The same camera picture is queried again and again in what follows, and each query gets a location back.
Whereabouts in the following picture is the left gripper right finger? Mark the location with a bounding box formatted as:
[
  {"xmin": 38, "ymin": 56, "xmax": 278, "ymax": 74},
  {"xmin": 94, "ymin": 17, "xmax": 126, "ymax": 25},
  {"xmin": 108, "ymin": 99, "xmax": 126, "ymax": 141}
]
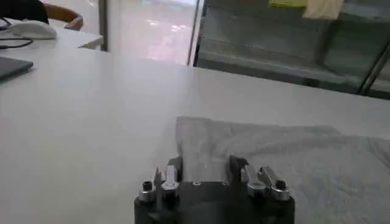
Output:
[{"xmin": 228, "ymin": 155, "xmax": 291, "ymax": 202}]

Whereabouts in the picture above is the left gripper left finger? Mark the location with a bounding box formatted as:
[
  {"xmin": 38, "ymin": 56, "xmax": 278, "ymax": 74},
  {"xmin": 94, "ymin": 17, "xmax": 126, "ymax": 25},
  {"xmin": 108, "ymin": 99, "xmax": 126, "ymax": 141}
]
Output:
[{"xmin": 138, "ymin": 155, "xmax": 184, "ymax": 211}]

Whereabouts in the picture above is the grey printed t-shirt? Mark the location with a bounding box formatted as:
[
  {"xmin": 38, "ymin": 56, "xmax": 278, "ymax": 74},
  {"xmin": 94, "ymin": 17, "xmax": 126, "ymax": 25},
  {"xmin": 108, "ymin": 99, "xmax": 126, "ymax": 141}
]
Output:
[{"xmin": 174, "ymin": 115, "xmax": 390, "ymax": 224}]

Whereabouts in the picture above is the grey open laptop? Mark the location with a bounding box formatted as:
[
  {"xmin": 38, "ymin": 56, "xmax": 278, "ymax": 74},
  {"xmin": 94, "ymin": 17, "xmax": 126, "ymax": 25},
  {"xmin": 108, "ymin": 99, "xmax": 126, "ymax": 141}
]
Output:
[{"xmin": 0, "ymin": 55, "xmax": 35, "ymax": 81}]

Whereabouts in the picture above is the brown wooden chair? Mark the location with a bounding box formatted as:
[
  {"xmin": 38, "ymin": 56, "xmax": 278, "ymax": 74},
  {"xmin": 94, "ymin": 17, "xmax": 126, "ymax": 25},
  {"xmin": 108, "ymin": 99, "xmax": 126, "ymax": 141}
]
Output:
[{"xmin": 42, "ymin": 2, "xmax": 84, "ymax": 32}]

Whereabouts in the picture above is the white computer mouse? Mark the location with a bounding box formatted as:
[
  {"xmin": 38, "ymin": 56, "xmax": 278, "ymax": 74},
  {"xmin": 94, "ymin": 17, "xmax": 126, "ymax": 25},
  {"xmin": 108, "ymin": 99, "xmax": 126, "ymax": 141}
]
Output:
[{"xmin": 11, "ymin": 19, "xmax": 59, "ymax": 41}]

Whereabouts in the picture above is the dark window frame post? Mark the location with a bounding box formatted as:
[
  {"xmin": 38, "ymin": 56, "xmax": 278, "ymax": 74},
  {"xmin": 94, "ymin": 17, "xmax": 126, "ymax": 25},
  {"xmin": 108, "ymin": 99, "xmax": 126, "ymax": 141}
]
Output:
[{"xmin": 97, "ymin": 0, "xmax": 110, "ymax": 52}]

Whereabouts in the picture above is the coiled black cable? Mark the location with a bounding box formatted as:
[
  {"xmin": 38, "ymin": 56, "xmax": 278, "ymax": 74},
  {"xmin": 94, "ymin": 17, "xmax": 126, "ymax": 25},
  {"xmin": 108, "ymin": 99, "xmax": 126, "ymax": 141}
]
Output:
[{"xmin": 0, "ymin": 16, "xmax": 35, "ymax": 51}]

